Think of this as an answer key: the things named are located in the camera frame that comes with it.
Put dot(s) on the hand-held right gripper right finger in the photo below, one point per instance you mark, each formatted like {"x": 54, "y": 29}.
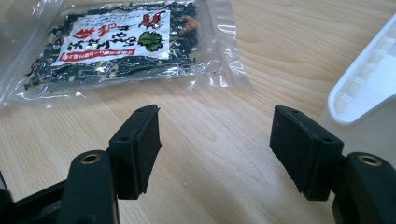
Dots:
{"x": 306, "y": 155}

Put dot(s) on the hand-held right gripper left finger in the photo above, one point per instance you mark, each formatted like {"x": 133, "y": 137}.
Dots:
{"x": 137, "y": 155}

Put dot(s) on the clear packet of dried seaweed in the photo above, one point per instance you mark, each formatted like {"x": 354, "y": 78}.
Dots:
{"x": 121, "y": 46}

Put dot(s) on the white plastic basket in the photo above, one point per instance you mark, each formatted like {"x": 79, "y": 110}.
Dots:
{"x": 365, "y": 81}

